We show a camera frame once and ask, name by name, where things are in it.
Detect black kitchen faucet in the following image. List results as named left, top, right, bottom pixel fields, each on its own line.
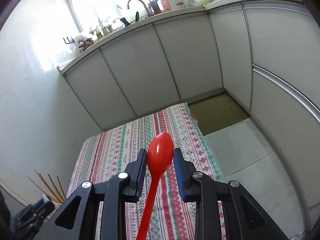
left=120, top=0, right=152, bottom=27

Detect white base cabinets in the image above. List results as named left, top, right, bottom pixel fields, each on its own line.
left=61, top=0, right=319, bottom=208

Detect knife block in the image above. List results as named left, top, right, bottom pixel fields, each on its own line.
left=149, top=0, right=162, bottom=15

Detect olive floor mat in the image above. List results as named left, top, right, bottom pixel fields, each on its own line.
left=188, top=92, right=250, bottom=135

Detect wooden chopstick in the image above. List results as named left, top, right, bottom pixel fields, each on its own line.
left=48, top=174, right=65, bottom=202
left=34, top=170, right=62, bottom=203
left=56, top=175, right=66, bottom=200
left=27, top=176, right=61, bottom=204

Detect striped patterned tablecloth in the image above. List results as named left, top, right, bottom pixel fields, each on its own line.
left=66, top=102, right=227, bottom=240

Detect red plastic spoon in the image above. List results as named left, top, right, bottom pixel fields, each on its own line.
left=136, top=132, right=174, bottom=239

